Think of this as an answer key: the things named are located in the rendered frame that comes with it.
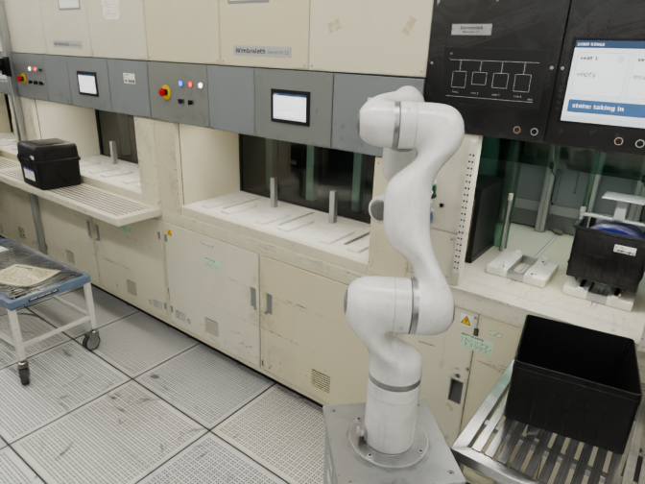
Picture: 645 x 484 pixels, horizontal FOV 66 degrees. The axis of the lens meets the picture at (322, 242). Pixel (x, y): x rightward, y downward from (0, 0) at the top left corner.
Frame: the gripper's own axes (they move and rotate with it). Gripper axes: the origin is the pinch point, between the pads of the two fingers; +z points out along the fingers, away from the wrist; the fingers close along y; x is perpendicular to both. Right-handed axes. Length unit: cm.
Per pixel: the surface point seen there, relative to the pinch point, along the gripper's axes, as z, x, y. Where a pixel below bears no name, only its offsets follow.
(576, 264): 23, -21, 47
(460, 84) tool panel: 2.5, 34.6, 5.9
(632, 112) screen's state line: 3, 31, 54
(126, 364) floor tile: -32, -120, -150
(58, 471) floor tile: -91, -120, -106
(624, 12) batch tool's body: 3, 55, 47
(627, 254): 23, -14, 60
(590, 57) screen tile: 3, 44, 41
